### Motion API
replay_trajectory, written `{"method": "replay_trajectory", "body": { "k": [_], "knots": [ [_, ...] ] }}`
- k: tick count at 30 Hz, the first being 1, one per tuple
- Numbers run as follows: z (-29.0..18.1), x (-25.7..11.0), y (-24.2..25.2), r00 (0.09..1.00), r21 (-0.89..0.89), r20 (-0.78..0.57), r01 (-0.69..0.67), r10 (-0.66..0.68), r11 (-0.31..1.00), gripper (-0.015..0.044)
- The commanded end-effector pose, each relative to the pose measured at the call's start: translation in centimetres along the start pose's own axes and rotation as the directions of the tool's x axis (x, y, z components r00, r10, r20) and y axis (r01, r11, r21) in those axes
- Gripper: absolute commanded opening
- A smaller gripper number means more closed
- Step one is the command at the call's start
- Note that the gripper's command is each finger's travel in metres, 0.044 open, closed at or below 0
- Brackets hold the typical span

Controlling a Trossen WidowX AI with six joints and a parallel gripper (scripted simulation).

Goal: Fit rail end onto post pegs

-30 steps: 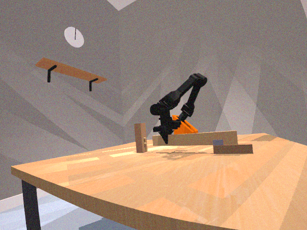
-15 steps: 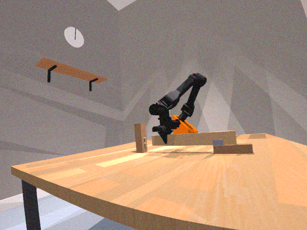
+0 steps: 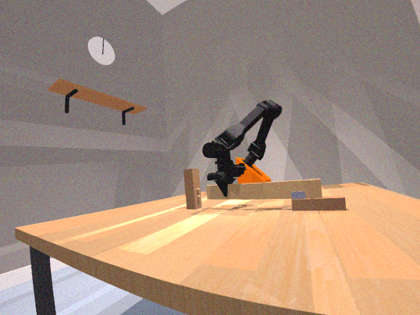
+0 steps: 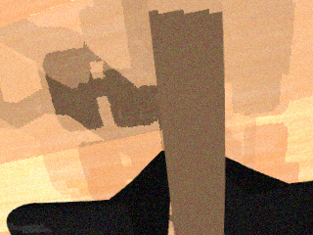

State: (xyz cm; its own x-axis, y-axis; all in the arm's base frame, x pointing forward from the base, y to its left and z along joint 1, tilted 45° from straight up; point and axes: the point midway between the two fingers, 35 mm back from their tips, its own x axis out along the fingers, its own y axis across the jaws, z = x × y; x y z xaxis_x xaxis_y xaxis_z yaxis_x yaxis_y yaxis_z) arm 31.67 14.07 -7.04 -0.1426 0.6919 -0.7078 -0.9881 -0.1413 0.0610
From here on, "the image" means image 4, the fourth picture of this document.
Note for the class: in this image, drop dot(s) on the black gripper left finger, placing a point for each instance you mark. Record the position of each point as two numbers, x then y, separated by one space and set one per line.
142 207

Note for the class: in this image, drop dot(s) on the long brown wooden rail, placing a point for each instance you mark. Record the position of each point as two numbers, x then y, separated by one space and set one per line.
187 37

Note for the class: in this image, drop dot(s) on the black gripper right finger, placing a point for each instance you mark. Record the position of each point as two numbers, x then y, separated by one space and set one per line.
258 204

